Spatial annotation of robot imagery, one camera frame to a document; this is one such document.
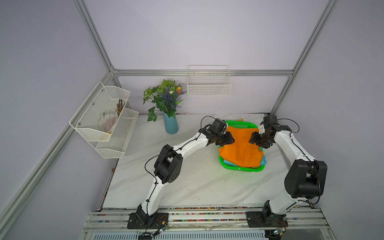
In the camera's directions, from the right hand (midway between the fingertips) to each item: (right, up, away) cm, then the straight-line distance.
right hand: (254, 144), depth 89 cm
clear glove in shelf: (-82, +14, -12) cm, 84 cm away
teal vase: (-53, +13, +14) cm, 56 cm away
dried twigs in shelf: (-78, +22, -8) cm, 82 cm away
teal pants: (+2, -9, -8) cm, 12 cm away
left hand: (-13, +2, -1) cm, 13 cm away
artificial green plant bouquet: (-53, +28, -4) cm, 60 cm away
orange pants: (-8, -5, -1) cm, 10 cm away
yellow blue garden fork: (0, +16, +28) cm, 33 cm away
